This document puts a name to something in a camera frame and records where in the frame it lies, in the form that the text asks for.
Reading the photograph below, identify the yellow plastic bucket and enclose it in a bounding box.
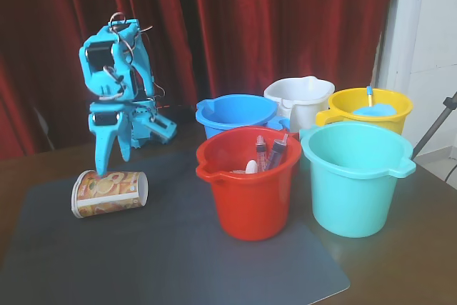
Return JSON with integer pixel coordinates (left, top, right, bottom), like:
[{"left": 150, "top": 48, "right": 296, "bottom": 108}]
[{"left": 315, "top": 87, "right": 414, "bottom": 136}]

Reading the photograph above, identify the white plastic bucket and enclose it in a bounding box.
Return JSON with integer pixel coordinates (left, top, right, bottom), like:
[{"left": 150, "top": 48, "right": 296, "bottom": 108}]
[{"left": 263, "top": 76, "right": 336, "bottom": 134}]

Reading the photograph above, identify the thin black cable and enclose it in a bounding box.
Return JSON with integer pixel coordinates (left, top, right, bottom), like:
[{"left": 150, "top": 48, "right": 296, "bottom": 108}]
[{"left": 442, "top": 164, "right": 457, "bottom": 183}]

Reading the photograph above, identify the blue plastic bucket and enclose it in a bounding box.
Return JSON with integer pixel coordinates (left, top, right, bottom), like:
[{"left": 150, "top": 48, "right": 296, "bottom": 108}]
[{"left": 195, "top": 94, "right": 292, "bottom": 141}]

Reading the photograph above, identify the robot arm wire bundle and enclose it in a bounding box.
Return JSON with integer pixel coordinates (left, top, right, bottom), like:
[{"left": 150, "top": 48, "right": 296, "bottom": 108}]
[{"left": 101, "top": 11, "right": 167, "bottom": 102}]

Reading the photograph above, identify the orange printed paper cup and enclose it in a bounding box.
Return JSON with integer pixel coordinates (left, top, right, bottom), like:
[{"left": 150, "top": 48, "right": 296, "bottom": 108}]
[{"left": 71, "top": 169, "right": 149, "bottom": 219}]

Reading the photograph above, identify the blue glove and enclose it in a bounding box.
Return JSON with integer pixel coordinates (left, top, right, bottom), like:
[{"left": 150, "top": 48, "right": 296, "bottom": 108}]
[{"left": 351, "top": 102, "right": 398, "bottom": 117}]

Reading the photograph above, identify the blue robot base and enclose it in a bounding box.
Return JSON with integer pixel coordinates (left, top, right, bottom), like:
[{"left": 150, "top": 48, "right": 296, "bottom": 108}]
[{"left": 129, "top": 104, "right": 178, "bottom": 149}]

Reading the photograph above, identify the red plastic bucket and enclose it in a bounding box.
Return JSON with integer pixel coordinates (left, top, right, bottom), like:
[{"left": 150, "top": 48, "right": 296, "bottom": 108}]
[{"left": 195, "top": 125, "right": 303, "bottom": 242}]

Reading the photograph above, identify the syringe with dark liquid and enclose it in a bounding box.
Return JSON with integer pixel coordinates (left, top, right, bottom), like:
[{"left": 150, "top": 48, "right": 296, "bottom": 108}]
[
  {"left": 266, "top": 133, "right": 289, "bottom": 171},
  {"left": 254, "top": 135, "right": 269, "bottom": 172}
]

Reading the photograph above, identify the dark grey mat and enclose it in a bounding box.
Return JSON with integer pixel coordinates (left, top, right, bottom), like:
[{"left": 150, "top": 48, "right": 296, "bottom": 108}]
[{"left": 0, "top": 151, "right": 352, "bottom": 305}]

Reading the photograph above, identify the teal plastic bucket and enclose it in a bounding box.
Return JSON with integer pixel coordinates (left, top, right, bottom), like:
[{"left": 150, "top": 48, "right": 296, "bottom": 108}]
[{"left": 298, "top": 121, "right": 418, "bottom": 239}]

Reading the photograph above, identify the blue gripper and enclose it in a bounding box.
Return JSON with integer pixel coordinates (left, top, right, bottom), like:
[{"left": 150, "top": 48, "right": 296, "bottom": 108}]
[{"left": 88, "top": 101, "right": 132, "bottom": 178}]

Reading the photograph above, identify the red curtain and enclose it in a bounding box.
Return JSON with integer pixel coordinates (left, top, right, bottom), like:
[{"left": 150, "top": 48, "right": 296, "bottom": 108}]
[{"left": 0, "top": 0, "right": 405, "bottom": 161}]

